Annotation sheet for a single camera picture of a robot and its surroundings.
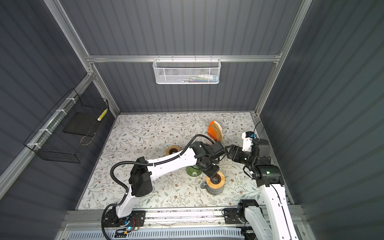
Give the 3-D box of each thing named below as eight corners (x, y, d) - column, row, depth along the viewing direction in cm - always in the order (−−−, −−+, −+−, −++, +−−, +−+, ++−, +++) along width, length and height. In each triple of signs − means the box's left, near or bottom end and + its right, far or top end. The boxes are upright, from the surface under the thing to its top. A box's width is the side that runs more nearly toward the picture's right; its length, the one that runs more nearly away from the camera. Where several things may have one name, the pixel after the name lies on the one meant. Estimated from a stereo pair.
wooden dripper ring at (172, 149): (165, 155, 98) (165, 154, 97) (164, 150, 101) (163, 148, 99) (180, 150, 101) (180, 149, 99) (178, 145, 104) (178, 143, 102)
